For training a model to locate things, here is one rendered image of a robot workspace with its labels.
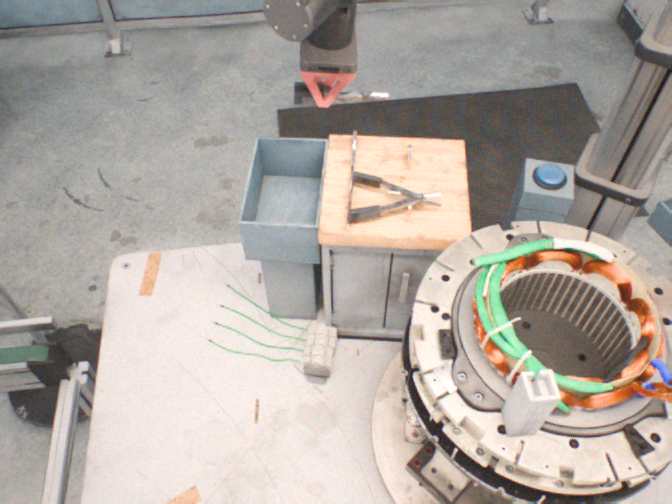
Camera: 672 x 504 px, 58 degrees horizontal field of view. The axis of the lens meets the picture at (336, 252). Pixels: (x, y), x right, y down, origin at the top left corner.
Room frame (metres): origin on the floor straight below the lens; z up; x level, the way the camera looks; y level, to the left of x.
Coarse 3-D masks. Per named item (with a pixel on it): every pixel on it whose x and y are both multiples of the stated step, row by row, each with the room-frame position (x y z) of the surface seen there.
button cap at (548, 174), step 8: (544, 168) 0.63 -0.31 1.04; (552, 168) 0.63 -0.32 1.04; (560, 168) 0.63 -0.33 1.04; (536, 176) 0.62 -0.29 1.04; (544, 176) 0.61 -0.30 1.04; (552, 176) 0.61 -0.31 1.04; (560, 176) 0.61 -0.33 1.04; (544, 184) 0.60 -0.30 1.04; (552, 184) 0.60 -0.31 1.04; (560, 184) 0.60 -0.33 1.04
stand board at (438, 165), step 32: (384, 160) 0.63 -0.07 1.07; (416, 160) 0.63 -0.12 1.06; (448, 160) 0.62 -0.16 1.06; (384, 192) 0.56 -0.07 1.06; (416, 192) 0.56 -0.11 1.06; (448, 192) 0.56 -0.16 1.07; (320, 224) 0.51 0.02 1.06; (352, 224) 0.51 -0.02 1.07; (384, 224) 0.51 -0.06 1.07; (416, 224) 0.51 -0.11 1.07; (448, 224) 0.51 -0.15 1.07
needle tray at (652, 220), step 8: (664, 200) 0.54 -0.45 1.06; (656, 208) 0.54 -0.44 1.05; (664, 208) 0.53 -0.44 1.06; (656, 216) 0.53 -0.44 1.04; (664, 216) 0.53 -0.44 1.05; (648, 224) 0.54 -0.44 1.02; (656, 224) 0.53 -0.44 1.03; (664, 224) 0.52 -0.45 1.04; (656, 232) 0.52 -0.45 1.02; (664, 232) 0.51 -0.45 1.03; (664, 240) 0.51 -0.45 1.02
